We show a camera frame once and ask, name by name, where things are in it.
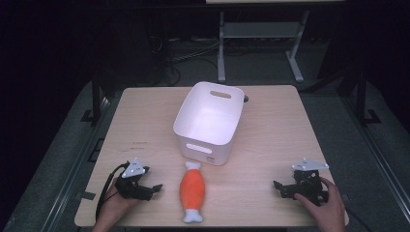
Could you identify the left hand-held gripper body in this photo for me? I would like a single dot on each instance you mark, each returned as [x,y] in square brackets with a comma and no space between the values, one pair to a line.
[132,169]

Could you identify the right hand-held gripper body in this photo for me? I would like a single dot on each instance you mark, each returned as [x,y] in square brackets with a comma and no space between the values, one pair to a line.
[307,185]

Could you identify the orange drumstick plush toy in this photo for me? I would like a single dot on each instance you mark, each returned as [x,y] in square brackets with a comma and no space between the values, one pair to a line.
[192,193]

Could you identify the white plastic storage basket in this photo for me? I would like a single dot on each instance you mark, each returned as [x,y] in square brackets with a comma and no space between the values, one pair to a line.
[206,124]

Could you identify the person's right hand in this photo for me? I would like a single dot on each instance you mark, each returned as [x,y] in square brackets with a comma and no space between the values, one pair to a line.
[330,209]

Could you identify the person's left hand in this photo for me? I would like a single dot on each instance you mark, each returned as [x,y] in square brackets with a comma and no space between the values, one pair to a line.
[112,209]

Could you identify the small dark round object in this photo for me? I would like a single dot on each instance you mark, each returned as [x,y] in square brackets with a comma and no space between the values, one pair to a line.
[246,98]

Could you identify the grey metal floor rail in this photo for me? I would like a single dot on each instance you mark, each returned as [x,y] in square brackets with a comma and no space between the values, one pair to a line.
[375,151]
[75,167]

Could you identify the black metal post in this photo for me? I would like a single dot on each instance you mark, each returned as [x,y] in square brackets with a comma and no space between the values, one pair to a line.
[96,100]
[361,100]

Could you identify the white metal stand frame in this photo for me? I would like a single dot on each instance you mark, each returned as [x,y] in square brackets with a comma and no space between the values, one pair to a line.
[257,29]

